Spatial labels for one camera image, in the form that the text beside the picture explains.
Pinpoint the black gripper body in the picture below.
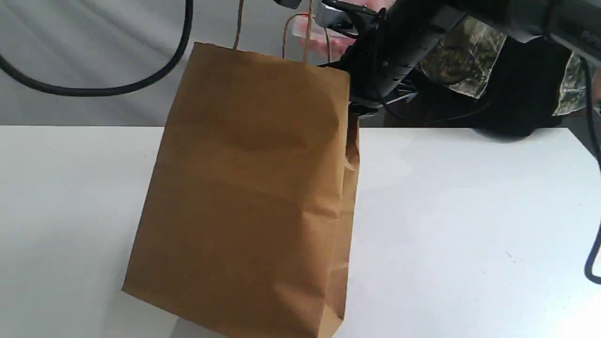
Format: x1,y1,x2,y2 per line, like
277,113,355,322
317,0,465,115

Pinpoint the brown paper bag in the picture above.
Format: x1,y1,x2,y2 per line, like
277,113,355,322
122,0,361,338

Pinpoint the person's right hand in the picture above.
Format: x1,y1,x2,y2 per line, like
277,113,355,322
302,0,396,60

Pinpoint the white backdrop cloth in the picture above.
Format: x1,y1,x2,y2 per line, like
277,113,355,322
0,0,385,127

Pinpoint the black cable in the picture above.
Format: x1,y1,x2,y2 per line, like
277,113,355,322
0,0,194,98

